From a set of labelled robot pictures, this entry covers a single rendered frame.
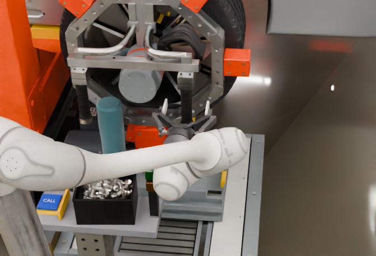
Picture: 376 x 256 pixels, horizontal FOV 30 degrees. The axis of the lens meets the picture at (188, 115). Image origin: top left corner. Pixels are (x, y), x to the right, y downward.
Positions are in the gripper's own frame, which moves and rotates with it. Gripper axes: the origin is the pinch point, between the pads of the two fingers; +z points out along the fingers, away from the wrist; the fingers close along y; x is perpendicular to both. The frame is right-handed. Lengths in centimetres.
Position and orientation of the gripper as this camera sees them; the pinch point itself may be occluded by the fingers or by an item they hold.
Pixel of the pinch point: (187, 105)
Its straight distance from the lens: 225.3
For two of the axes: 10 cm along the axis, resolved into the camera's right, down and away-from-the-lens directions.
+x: -0.3, -8.0, -6.0
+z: 1.3, -5.9, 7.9
